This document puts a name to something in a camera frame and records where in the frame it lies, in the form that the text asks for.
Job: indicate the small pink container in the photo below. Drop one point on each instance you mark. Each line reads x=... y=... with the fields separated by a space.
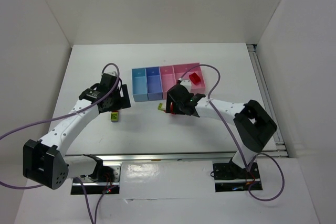
x=168 y=79

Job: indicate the large pink container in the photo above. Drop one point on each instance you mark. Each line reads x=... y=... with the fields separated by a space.
x=191 y=72

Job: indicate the lime green lego brick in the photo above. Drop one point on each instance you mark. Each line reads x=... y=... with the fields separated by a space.
x=114 y=116

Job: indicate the aluminium rail front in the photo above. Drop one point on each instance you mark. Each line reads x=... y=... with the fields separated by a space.
x=166 y=156

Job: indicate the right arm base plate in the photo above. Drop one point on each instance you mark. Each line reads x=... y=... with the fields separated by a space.
x=233 y=179

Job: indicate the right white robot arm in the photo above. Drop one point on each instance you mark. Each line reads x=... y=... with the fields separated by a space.
x=254 y=125

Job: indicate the red lego plate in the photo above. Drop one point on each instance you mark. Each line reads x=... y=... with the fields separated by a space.
x=195 y=79

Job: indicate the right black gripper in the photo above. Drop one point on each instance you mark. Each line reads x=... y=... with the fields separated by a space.
x=169 y=103

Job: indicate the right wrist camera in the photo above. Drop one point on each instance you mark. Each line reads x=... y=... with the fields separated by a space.
x=186 y=83

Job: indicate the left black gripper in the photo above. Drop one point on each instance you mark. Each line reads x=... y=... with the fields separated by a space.
x=124 y=98

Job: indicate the green white lego piece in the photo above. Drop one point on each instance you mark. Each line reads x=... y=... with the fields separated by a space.
x=162 y=107

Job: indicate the aluminium rail right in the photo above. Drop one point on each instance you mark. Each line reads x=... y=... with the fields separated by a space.
x=279 y=142

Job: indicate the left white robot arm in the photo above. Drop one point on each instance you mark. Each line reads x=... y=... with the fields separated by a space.
x=45 y=160

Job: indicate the light blue container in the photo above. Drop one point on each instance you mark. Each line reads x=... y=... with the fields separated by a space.
x=139 y=85

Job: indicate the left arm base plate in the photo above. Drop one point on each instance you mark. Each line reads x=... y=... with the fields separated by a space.
x=108 y=182

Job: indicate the red lego brick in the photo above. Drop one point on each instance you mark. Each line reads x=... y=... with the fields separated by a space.
x=172 y=108

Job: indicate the aluminium rail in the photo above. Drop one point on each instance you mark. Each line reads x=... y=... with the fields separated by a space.
x=279 y=142
x=166 y=156

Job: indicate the dark blue container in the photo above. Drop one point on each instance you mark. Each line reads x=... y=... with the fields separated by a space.
x=154 y=84

